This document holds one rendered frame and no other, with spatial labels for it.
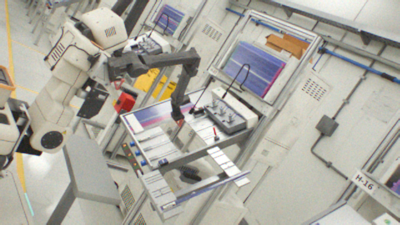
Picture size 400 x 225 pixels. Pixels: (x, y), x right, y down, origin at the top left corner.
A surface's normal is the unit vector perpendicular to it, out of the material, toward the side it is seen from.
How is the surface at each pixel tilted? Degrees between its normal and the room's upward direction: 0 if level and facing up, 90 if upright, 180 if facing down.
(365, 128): 90
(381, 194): 90
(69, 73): 90
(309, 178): 89
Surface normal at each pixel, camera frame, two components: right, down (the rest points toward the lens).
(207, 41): 0.46, 0.44
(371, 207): -0.72, -0.33
